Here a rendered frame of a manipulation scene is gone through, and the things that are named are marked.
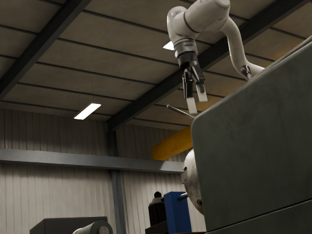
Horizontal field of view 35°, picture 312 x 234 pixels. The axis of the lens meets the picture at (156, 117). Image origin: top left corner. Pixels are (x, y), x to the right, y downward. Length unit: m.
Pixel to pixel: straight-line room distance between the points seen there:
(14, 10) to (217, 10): 10.77
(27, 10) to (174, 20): 10.58
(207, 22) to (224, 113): 0.46
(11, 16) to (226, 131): 11.32
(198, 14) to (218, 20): 0.08
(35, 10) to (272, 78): 11.24
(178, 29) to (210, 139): 0.53
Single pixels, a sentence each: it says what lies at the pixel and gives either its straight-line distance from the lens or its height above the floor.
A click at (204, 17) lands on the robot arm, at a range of 1.89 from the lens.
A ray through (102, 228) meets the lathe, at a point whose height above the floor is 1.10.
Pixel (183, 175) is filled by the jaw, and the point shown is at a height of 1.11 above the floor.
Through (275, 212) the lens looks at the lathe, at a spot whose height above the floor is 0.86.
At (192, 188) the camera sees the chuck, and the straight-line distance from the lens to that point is 1.80.
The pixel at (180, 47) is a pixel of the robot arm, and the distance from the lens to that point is 1.95.
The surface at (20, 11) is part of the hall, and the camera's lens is 12.52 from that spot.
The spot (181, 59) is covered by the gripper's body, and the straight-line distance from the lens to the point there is 1.94.
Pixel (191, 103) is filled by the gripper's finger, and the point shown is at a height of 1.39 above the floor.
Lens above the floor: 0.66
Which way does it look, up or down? 21 degrees up
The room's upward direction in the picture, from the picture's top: 8 degrees counter-clockwise
